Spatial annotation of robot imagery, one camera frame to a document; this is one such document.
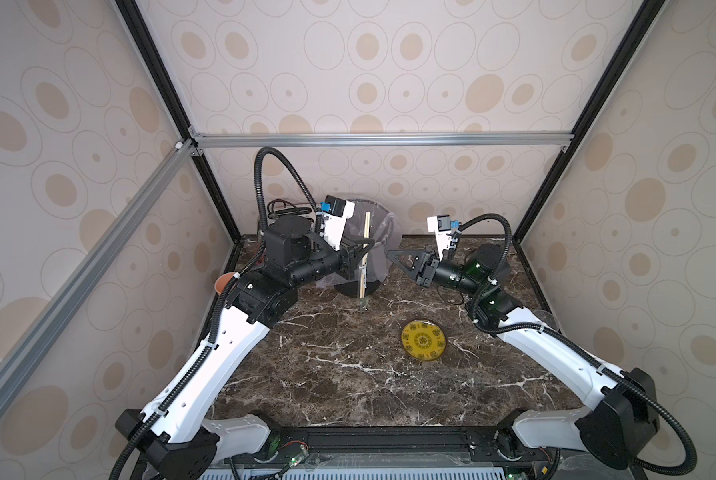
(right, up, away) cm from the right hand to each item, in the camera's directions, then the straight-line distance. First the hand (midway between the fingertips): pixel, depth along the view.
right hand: (400, 255), depth 63 cm
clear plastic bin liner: (+2, +5, +32) cm, 33 cm away
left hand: (-4, +2, -5) cm, 7 cm away
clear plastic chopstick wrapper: (-7, -15, +37) cm, 41 cm away
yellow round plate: (+11, -25, +29) cm, 40 cm away
